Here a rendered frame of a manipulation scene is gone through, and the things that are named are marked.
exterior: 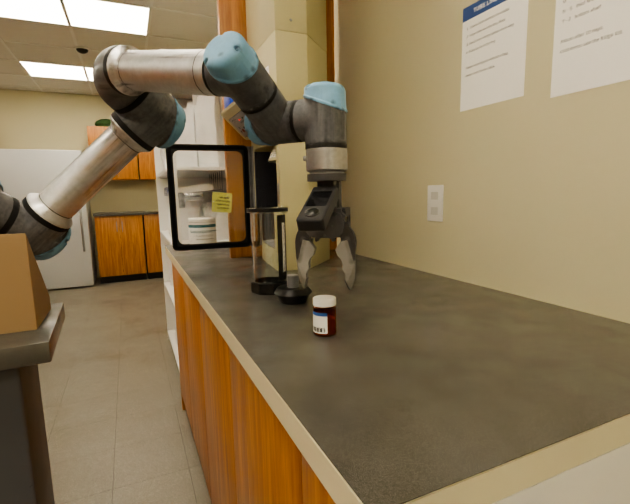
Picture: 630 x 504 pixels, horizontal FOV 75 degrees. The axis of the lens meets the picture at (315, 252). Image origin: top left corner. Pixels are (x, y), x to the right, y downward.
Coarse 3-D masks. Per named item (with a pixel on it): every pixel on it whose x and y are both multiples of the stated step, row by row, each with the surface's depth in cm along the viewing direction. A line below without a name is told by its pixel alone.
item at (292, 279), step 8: (288, 280) 98; (296, 280) 98; (280, 288) 98; (288, 288) 98; (296, 288) 98; (304, 288) 98; (280, 296) 97; (288, 296) 95; (296, 296) 95; (304, 296) 97; (288, 304) 97
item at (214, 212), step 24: (192, 168) 155; (216, 168) 157; (240, 168) 160; (168, 192) 153; (192, 192) 156; (216, 192) 159; (240, 192) 162; (192, 216) 157; (216, 216) 160; (240, 216) 163; (192, 240) 158; (216, 240) 161; (240, 240) 164
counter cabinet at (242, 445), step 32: (192, 320) 158; (192, 352) 166; (224, 352) 103; (192, 384) 175; (224, 384) 106; (192, 416) 185; (224, 416) 110; (256, 416) 78; (224, 448) 114; (256, 448) 80; (288, 448) 62; (224, 480) 118; (256, 480) 82; (288, 480) 63; (544, 480) 43; (576, 480) 45; (608, 480) 48
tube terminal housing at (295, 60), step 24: (264, 48) 139; (288, 48) 131; (312, 48) 138; (288, 72) 132; (312, 72) 138; (288, 96) 133; (288, 144) 135; (288, 168) 136; (288, 192) 137; (288, 216) 138; (288, 240) 139; (288, 264) 140; (312, 264) 144
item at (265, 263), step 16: (256, 208) 103; (272, 208) 103; (256, 224) 105; (272, 224) 105; (256, 240) 106; (272, 240) 105; (256, 256) 106; (272, 256) 106; (256, 272) 107; (272, 272) 106
